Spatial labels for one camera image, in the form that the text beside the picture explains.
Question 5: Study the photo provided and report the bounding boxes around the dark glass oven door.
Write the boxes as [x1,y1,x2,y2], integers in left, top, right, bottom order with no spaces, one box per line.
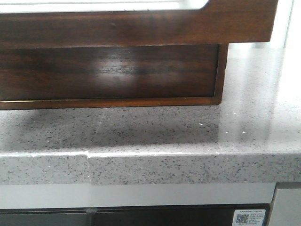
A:
[0,204,270,226]

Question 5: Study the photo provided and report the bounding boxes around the dark wooden drawer cabinet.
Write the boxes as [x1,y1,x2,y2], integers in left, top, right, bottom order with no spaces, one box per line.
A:
[0,42,229,111]

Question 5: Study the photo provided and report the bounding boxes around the grey cabinet door panel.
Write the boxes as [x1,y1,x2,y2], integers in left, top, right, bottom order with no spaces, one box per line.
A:
[269,183,301,226]

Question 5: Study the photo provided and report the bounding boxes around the white tray on cabinet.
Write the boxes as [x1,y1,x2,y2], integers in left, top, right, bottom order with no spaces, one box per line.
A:
[0,0,208,14]

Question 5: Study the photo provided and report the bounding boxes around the dark wooden drawer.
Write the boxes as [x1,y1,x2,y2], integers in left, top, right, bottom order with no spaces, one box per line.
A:
[0,44,220,102]
[0,0,277,49]

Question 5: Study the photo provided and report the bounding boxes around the white QR code sticker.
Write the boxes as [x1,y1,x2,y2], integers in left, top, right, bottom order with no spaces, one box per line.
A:
[232,210,266,226]

